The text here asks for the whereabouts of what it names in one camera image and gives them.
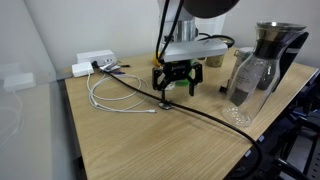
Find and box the green plastic bottle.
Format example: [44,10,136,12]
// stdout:
[175,60,194,86]

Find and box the gold metal canister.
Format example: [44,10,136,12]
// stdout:
[205,55,224,67]

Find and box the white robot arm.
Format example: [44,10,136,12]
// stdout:
[152,0,239,103]

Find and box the thick black cable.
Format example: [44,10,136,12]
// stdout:
[91,60,263,180]

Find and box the small silver lid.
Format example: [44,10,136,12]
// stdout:
[158,102,172,110]

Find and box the white charging cable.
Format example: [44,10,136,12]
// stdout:
[86,73,157,114]

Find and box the glass carafe with steel filter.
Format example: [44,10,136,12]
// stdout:
[221,22,305,127]

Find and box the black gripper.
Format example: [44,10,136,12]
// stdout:
[152,60,203,103]

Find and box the black thermos bottle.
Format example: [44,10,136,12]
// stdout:
[258,32,309,91]

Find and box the white power adapter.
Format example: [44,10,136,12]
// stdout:
[71,62,94,77]

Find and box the white power strip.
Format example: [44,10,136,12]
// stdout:
[76,50,117,66]

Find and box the small yellow pumpkin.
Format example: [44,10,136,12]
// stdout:
[153,52,161,67]

